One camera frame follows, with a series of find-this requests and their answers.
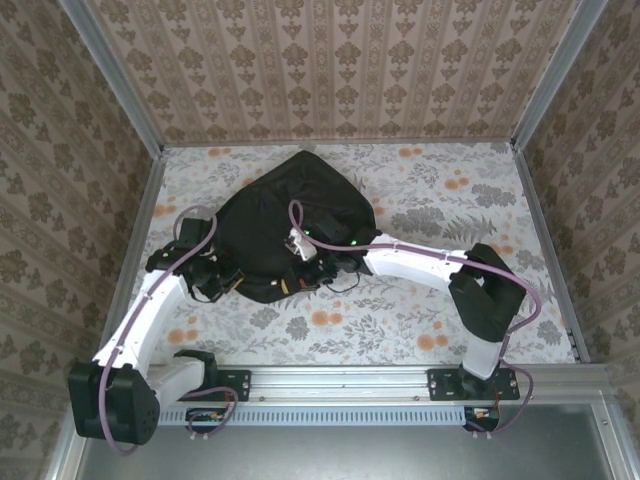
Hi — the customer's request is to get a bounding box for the black backpack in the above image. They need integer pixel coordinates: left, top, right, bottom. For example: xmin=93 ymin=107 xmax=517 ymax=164
xmin=215 ymin=149 xmax=384 ymax=307

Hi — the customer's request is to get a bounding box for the grey metal panel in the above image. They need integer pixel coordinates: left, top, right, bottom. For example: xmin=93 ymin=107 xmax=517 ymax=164
xmin=47 ymin=399 xmax=629 ymax=480

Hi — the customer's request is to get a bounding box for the thin black right gripper cable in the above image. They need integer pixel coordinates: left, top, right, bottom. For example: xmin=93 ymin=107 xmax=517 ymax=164
xmin=323 ymin=271 xmax=362 ymax=295

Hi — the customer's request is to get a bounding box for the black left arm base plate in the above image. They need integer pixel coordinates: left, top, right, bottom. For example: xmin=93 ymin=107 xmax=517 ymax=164
xmin=199 ymin=368 xmax=252 ymax=403

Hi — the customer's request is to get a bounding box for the grey slotted cable duct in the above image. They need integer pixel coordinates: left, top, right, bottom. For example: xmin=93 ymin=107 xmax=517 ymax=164
xmin=159 ymin=405 xmax=502 ymax=427

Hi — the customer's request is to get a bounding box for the aluminium table rail below wallpaper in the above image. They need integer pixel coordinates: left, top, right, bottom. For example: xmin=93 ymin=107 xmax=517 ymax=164
xmin=162 ymin=136 xmax=516 ymax=149

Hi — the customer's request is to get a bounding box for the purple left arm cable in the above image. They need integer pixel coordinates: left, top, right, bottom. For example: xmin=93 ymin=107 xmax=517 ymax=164
xmin=98 ymin=204 xmax=239 ymax=458

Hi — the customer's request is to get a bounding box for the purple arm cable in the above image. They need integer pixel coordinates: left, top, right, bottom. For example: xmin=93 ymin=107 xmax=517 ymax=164
xmin=288 ymin=199 xmax=543 ymax=437
xmin=98 ymin=204 xmax=239 ymax=458

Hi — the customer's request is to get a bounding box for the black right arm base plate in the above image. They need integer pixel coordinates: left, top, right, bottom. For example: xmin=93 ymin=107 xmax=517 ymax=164
xmin=427 ymin=368 xmax=520 ymax=403

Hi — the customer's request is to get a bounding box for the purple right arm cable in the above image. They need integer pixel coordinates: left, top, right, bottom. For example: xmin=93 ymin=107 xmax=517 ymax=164
xmin=288 ymin=199 xmax=543 ymax=437

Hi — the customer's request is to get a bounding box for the aluminium frame post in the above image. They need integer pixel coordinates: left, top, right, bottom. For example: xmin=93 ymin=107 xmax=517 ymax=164
xmin=58 ymin=0 xmax=165 ymax=157
xmin=510 ymin=0 xmax=610 ymax=151

